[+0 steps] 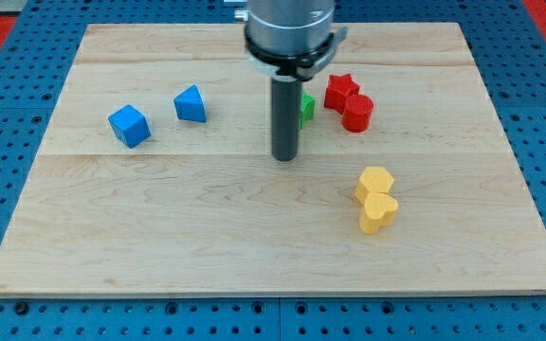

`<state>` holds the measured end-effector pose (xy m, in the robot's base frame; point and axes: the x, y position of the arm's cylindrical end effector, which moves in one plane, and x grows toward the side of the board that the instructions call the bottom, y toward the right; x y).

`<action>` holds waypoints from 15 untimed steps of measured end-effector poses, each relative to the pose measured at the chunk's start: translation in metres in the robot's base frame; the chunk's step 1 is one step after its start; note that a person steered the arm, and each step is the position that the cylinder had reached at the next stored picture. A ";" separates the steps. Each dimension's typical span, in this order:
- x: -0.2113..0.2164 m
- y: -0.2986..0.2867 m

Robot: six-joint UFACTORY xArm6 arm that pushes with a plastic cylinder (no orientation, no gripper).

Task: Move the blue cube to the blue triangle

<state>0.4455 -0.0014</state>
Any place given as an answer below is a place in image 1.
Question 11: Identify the red cylinder block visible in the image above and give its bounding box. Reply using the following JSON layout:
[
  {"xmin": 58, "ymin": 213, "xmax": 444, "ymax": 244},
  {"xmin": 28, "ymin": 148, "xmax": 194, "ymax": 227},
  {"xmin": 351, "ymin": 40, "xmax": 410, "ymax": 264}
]
[{"xmin": 341, "ymin": 94, "xmax": 374, "ymax": 133}]

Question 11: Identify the green wooden block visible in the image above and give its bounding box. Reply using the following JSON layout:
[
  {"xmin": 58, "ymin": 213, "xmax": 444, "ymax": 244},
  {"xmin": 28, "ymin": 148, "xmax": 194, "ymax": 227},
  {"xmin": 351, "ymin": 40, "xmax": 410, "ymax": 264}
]
[{"xmin": 300, "ymin": 91, "xmax": 316, "ymax": 130}]

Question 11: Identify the red star block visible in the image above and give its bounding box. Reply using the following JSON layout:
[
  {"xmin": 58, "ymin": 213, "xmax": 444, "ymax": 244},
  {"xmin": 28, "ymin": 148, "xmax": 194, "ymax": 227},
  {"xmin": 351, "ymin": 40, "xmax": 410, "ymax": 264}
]
[{"xmin": 324, "ymin": 74, "xmax": 360, "ymax": 115}]

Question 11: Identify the blue wooden cube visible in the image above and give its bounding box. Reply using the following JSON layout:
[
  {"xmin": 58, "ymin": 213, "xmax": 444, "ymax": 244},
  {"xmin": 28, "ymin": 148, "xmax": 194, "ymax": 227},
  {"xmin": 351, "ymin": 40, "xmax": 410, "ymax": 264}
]
[{"xmin": 108, "ymin": 104, "xmax": 151, "ymax": 149}]

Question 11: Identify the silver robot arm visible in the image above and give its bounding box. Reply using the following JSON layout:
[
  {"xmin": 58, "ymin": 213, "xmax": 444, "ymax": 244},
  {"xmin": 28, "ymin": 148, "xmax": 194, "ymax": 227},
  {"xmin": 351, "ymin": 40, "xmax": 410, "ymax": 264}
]
[{"xmin": 246, "ymin": 0, "xmax": 335, "ymax": 56}]

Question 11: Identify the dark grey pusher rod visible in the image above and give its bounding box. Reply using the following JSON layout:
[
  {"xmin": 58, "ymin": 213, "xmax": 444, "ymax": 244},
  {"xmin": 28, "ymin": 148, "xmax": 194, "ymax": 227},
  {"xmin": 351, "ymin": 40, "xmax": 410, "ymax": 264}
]
[{"xmin": 271, "ymin": 80, "xmax": 302, "ymax": 161}]

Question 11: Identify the light wooden board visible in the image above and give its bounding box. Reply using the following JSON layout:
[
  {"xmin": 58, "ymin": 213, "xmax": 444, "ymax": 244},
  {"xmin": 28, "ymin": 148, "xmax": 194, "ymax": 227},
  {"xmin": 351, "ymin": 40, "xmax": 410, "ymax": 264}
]
[{"xmin": 0, "ymin": 23, "xmax": 546, "ymax": 298}]

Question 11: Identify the yellow heart block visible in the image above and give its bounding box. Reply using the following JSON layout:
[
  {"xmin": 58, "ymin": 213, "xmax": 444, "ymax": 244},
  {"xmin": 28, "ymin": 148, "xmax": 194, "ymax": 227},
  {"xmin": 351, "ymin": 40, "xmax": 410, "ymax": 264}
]
[{"xmin": 359, "ymin": 192, "xmax": 399, "ymax": 235}]

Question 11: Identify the yellow hexagon block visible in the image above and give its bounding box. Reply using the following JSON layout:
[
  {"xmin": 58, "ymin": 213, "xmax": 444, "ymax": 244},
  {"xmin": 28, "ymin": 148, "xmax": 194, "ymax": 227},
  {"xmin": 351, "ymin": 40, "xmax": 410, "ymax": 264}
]
[{"xmin": 355, "ymin": 167, "xmax": 394, "ymax": 204}]

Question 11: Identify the black clamp ring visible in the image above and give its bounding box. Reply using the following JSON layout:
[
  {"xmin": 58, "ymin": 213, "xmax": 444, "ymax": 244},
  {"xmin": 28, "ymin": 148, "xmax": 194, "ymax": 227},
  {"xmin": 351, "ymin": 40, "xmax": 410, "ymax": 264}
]
[{"xmin": 243, "ymin": 26, "xmax": 349, "ymax": 82}]

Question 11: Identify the blue triangular prism block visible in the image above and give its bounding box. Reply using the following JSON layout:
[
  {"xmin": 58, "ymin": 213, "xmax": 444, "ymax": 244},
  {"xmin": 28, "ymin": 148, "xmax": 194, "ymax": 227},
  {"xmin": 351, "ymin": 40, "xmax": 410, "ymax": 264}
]
[{"xmin": 173, "ymin": 85, "xmax": 207, "ymax": 123}]

